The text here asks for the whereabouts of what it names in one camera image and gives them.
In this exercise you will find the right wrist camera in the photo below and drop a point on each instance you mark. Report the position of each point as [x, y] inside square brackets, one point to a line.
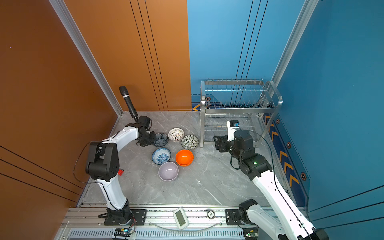
[233, 126]

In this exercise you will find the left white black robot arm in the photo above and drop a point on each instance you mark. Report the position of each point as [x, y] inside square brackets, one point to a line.
[103, 166]

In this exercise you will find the dark flower-shaped bowl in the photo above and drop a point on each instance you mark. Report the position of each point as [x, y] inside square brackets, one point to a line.
[161, 140]

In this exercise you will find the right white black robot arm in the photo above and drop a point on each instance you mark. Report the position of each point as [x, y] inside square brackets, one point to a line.
[289, 223]

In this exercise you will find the right circuit board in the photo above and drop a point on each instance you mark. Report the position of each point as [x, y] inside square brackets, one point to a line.
[250, 234]

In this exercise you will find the lavender bowl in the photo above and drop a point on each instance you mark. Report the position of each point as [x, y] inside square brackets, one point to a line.
[168, 171]

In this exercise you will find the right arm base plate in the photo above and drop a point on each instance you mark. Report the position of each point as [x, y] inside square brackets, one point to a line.
[233, 217]

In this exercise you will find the black microphone on stand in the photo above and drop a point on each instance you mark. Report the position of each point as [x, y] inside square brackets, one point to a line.
[126, 96]

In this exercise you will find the orange bowl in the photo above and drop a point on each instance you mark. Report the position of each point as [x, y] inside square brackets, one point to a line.
[184, 158]

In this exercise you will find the small round gauge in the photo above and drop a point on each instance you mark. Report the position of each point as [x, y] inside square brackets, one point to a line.
[211, 214]

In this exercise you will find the left circuit board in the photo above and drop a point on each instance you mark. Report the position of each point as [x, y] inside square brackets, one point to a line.
[123, 234]

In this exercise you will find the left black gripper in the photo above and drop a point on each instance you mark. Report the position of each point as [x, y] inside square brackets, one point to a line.
[145, 144]

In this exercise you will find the small red object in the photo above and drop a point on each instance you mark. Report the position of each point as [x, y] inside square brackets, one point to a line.
[120, 172]

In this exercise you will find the green floral patterned bowl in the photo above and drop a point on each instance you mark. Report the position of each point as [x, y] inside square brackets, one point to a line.
[190, 142]

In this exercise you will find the circuit board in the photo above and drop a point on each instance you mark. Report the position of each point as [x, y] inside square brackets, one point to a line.
[250, 234]
[123, 234]

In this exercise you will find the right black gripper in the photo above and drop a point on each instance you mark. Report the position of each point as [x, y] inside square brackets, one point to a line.
[222, 142]

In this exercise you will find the steel two-tier dish rack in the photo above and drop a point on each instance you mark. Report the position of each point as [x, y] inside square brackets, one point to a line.
[254, 103]

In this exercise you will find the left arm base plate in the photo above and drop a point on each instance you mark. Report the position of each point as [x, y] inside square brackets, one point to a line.
[137, 217]

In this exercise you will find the white digital timer display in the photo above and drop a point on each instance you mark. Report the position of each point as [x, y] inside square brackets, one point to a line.
[181, 218]

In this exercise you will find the white red patterned bowl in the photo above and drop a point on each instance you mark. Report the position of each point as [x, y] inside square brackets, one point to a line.
[176, 134]

